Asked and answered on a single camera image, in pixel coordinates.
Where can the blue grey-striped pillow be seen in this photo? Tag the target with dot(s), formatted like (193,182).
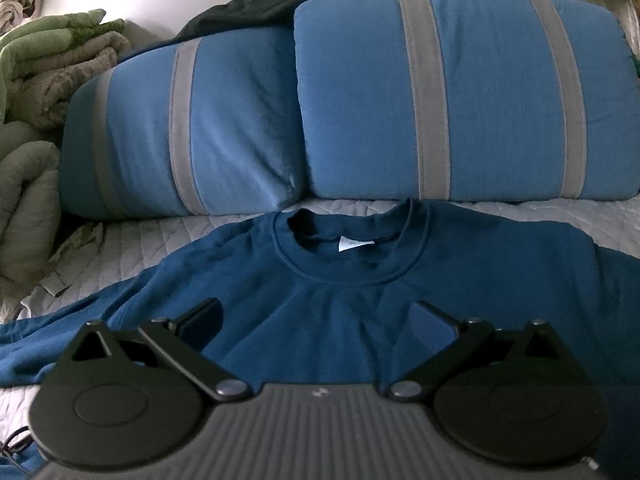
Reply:
(235,125)
(490,100)

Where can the blue sweatshirt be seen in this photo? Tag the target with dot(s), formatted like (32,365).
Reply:
(325,320)

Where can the green beige blanket pile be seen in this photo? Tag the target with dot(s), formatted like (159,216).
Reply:
(25,185)

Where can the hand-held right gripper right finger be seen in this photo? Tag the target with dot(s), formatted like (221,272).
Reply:
(430,330)

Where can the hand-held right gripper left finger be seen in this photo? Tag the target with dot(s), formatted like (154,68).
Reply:
(202,320)

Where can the black garment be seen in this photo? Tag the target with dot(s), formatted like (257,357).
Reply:
(250,10)

